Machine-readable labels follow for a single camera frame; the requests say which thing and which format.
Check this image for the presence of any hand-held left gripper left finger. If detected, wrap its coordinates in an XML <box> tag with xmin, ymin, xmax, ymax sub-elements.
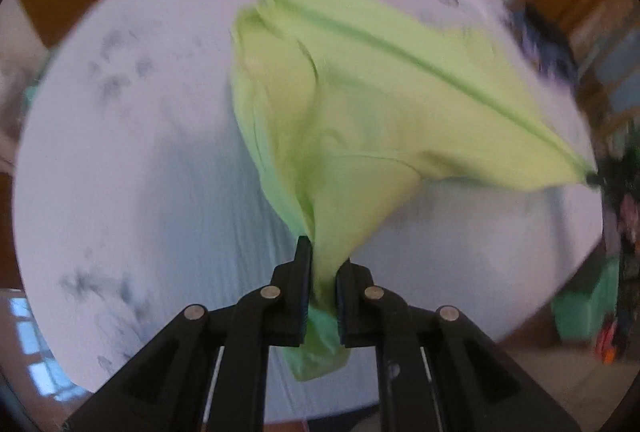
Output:
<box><xmin>62</xmin><ymin>236</ymin><xmax>314</xmax><ymax>432</ymax></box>

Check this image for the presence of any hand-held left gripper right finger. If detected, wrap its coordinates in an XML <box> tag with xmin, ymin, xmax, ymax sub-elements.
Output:
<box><xmin>335</xmin><ymin>261</ymin><xmax>582</xmax><ymax>432</ymax></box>

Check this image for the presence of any light green garment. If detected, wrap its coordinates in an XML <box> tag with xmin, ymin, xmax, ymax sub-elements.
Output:
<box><xmin>230</xmin><ymin>0</ymin><xmax>599</xmax><ymax>383</ymax></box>

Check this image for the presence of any green plastic bin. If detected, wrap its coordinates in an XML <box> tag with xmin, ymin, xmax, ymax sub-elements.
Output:
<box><xmin>552</xmin><ymin>257</ymin><xmax>622</xmax><ymax>346</ymax></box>

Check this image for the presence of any orange toy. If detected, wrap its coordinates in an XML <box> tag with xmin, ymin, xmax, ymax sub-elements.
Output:
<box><xmin>597</xmin><ymin>321</ymin><xmax>632</xmax><ymax>364</ymax></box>

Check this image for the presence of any wooden shelf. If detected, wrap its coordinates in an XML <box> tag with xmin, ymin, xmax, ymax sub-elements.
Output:
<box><xmin>515</xmin><ymin>0</ymin><xmax>640</xmax><ymax>138</ymax></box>

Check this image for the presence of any white printed bed sheet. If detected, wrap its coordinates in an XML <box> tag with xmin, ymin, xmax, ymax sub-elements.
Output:
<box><xmin>12</xmin><ymin>0</ymin><xmax>606</xmax><ymax>425</ymax></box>

